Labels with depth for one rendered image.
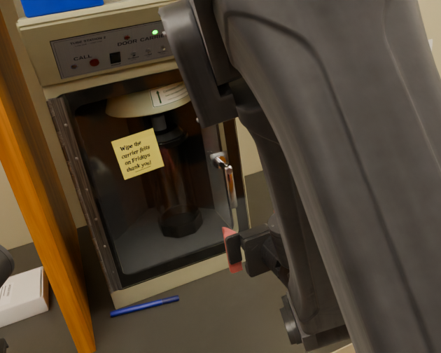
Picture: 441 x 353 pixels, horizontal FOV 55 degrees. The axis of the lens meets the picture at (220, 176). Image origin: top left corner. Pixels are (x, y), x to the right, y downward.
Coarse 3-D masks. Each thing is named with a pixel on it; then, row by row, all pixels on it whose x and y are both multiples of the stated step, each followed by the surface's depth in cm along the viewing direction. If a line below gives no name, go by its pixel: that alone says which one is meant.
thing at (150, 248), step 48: (96, 96) 69; (144, 96) 72; (96, 144) 72; (192, 144) 79; (96, 192) 75; (144, 192) 78; (192, 192) 82; (240, 192) 86; (144, 240) 82; (192, 240) 86
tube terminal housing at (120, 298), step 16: (16, 0) 61; (112, 0) 66; (144, 64) 71; (160, 64) 72; (176, 64) 73; (80, 80) 68; (96, 80) 69; (112, 80) 70; (48, 96) 68; (224, 256) 92; (176, 272) 89; (192, 272) 91; (208, 272) 92; (128, 288) 86; (144, 288) 87; (160, 288) 89; (128, 304) 87
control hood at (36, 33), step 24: (144, 0) 57; (168, 0) 58; (24, 24) 53; (48, 24) 54; (72, 24) 55; (96, 24) 57; (120, 24) 59; (48, 48) 58; (48, 72) 62; (96, 72) 66
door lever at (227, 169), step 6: (222, 156) 81; (216, 162) 81; (222, 162) 80; (222, 168) 79; (228, 168) 77; (228, 174) 78; (228, 180) 78; (228, 186) 79; (234, 186) 80; (228, 192) 79; (234, 192) 80; (228, 198) 80; (234, 198) 80; (228, 204) 81; (234, 204) 81
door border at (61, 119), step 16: (64, 112) 68; (64, 128) 69; (80, 160) 72; (80, 176) 73; (80, 192) 74; (96, 208) 76; (96, 224) 77; (112, 256) 81; (112, 272) 82; (112, 288) 83
